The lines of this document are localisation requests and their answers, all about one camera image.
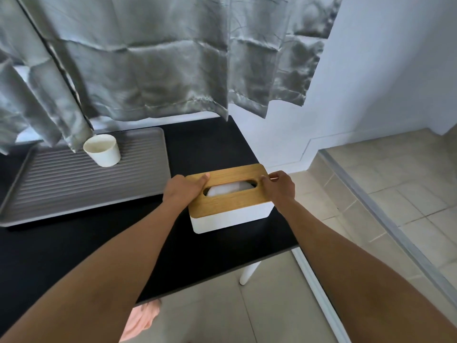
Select person's right hand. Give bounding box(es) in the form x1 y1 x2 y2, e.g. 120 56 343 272
259 171 296 207

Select person's left hand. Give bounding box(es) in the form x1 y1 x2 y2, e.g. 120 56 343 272
162 173 211 209

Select wooden tissue box lid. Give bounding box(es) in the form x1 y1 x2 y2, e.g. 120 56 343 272
184 163 275 219

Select white tissue box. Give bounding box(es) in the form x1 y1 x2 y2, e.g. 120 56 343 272
189 202 275 235

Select person's right forearm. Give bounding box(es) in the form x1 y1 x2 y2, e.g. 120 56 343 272
275 198 457 343

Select person's left forearm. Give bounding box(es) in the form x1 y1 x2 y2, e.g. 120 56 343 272
0 201 186 343

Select white tissue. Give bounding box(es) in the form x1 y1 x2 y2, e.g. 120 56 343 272
207 181 255 197

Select white table leg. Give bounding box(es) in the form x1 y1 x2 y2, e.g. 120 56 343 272
239 261 263 286

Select white cup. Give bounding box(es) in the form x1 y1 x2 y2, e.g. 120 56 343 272
83 134 121 168

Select grey ribbed tray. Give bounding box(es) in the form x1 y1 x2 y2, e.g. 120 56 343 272
0 127 172 227

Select grey metal floor threshold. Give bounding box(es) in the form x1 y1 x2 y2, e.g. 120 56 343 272
318 149 457 308

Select grey curtain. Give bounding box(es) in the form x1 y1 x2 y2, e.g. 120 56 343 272
0 0 345 155

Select pink cloth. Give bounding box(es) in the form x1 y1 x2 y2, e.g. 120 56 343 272
119 299 162 342

